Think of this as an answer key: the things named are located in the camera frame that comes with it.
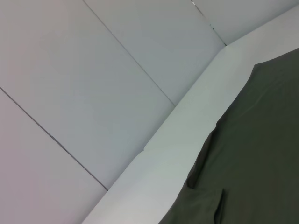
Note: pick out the dark green shirt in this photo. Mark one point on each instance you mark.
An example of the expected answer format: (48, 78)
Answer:
(252, 151)

